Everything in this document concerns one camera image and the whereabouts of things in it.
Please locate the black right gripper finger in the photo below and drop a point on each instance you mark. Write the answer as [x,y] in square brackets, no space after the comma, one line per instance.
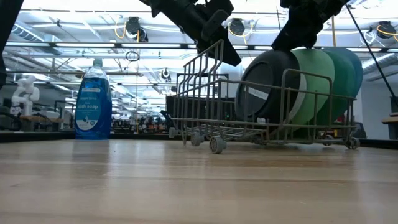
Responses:
[292,40]

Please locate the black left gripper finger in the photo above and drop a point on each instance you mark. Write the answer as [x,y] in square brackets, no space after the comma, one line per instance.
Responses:
[227,53]
[214,25]

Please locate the light green plate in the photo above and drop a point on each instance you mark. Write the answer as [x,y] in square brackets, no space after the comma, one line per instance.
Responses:
[317,81]

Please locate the pale blue plate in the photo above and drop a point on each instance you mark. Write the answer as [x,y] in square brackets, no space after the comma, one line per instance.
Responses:
[267,90]

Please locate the dark green plate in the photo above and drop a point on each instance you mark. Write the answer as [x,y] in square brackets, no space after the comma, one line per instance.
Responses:
[343,77]

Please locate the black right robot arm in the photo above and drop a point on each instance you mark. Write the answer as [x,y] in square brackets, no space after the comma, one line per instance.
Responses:
[314,4]

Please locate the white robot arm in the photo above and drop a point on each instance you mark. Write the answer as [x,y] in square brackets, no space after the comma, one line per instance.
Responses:
[25,93]

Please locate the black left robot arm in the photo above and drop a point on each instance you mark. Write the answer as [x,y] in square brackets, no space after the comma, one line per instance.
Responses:
[6,31]

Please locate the small black ceiling reel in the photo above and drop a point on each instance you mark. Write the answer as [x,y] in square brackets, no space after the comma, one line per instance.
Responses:
[165,74]

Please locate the black cabinet workbench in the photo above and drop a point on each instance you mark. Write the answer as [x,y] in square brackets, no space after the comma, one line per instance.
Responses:
[178,109]

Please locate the shelf with small items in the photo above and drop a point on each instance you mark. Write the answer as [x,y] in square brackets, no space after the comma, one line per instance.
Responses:
[140,126]

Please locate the blue dish soap bottle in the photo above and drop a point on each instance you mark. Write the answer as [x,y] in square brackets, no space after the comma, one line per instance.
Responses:
[93,105]

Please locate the long wooden table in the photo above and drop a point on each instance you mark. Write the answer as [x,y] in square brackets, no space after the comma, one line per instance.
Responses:
[40,119]

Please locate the black aluminium table frame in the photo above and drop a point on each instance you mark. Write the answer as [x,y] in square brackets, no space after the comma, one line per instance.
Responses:
[37,135]

